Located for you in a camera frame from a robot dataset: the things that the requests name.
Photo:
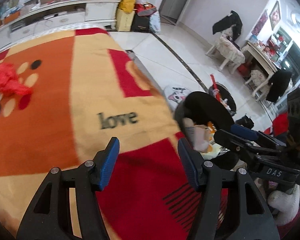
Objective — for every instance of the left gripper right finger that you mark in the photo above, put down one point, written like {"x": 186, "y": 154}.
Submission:
{"x": 231, "y": 206}

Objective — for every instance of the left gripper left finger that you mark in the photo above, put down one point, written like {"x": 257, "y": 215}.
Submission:
{"x": 48, "y": 214}

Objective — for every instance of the red orange patterned blanket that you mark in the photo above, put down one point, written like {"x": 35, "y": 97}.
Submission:
{"x": 85, "y": 90}

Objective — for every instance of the white TV cabinet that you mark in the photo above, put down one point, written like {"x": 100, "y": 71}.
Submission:
{"x": 58, "y": 14}

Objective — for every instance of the black trash bag bin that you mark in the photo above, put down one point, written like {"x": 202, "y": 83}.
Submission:
{"x": 203, "y": 108}

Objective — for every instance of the black shopping bag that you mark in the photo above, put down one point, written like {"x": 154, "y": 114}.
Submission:
{"x": 140, "y": 24}

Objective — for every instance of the yellow bag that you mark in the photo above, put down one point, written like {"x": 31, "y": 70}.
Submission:
{"x": 127, "y": 6}

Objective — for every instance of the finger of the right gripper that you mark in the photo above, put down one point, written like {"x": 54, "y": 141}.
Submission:
{"x": 260, "y": 138}
{"x": 248, "y": 150}

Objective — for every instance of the orange white snack bag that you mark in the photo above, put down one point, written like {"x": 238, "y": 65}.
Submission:
{"x": 216, "y": 148}

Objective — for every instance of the white chair with jacket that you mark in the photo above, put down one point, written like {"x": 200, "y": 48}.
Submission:
{"x": 230, "y": 28}

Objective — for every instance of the chair with black garment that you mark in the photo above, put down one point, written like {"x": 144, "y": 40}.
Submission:
{"x": 272, "y": 87}

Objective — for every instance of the red crumpled plastic bag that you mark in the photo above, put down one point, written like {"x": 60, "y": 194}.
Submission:
{"x": 9, "y": 82}

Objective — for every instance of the black shoes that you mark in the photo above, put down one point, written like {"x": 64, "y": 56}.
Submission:
{"x": 245, "y": 121}

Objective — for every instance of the white medicine box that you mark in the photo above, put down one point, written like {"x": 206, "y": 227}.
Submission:
{"x": 199, "y": 136}

